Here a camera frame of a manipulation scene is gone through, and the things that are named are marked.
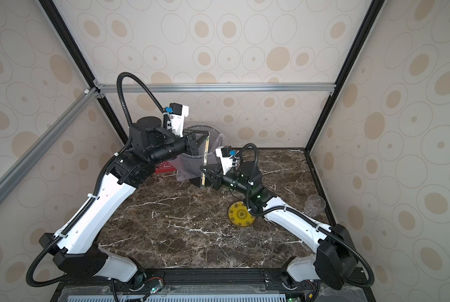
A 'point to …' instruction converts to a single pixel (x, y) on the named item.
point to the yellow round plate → (239, 215)
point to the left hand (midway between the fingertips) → (213, 132)
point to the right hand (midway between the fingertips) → (209, 165)
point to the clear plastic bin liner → (192, 166)
